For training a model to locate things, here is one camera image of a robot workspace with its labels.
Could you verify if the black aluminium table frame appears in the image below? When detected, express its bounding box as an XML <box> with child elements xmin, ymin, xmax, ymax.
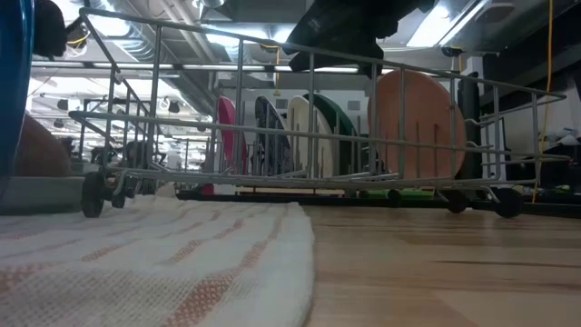
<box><xmin>175</xmin><ymin>188</ymin><xmax>581</xmax><ymax>217</ymax></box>

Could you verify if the white striped dish towel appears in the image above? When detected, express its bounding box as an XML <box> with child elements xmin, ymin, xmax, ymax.
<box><xmin>0</xmin><ymin>194</ymin><xmax>317</xmax><ymax>327</ymax></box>

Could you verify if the ceiling light strip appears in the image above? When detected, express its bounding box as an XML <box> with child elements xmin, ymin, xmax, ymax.
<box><xmin>31</xmin><ymin>62</ymin><xmax>396</xmax><ymax>76</ymax></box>

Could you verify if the off-white shallow bowl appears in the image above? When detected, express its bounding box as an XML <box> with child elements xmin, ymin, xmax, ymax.
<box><xmin>287</xmin><ymin>94</ymin><xmax>336</xmax><ymax>179</ymax></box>

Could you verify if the blue dish soap bottle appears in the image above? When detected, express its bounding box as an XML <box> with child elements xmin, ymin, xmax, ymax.
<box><xmin>0</xmin><ymin>0</ymin><xmax>36</xmax><ymax>201</ymax></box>

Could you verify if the dark green plate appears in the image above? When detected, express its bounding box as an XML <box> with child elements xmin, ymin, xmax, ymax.
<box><xmin>302</xmin><ymin>93</ymin><xmax>362</xmax><ymax>177</ymax></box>

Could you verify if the yellow ceiling cord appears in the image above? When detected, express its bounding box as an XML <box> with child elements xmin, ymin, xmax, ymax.
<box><xmin>261</xmin><ymin>43</ymin><xmax>285</xmax><ymax>97</ymax></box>

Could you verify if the magenta pink plate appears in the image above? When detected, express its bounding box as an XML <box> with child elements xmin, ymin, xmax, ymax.
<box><xmin>216</xmin><ymin>94</ymin><xmax>250</xmax><ymax>176</ymax></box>

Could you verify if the black frame post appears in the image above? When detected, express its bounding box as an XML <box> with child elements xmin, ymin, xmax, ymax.
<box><xmin>457</xmin><ymin>71</ymin><xmax>481</xmax><ymax>182</ymax></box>

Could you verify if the peach plate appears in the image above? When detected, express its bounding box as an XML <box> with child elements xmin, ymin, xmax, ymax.
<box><xmin>366</xmin><ymin>69</ymin><xmax>468</xmax><ymax>182</ymax></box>

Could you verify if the blue patterned plate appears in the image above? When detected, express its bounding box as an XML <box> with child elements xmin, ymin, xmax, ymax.
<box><xmin>252</xmin><ymin>94</ymin><xmax>293</xmax><ymax>177</ymax></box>

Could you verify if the brown plate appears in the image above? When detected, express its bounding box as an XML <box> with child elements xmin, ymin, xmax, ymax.
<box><xmin>15</xmin><ymin>113</ymin><xmax>74</xmax><ymax>179</ymax></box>

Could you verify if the yellow cable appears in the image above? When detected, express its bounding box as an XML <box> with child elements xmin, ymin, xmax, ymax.
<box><xmin>530</xmin><ymin>0</ymin><xmax>556</xmax><ymax>204</ymax></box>

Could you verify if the grey wire dish rack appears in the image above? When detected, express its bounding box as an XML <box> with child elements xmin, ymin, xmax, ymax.
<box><xmin>67</xmin><ymin>6</ymin><xmax>572</xmax><ymax>219</ymax></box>

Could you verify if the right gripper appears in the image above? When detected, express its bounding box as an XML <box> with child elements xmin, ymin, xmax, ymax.
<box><xmin>283</xmin><ymin>0</ymin><xmax>437</xmax><ymax>74</ymax></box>

